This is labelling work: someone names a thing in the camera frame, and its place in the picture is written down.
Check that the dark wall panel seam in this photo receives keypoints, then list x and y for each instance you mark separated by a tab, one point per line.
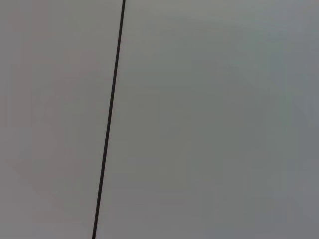
109	119

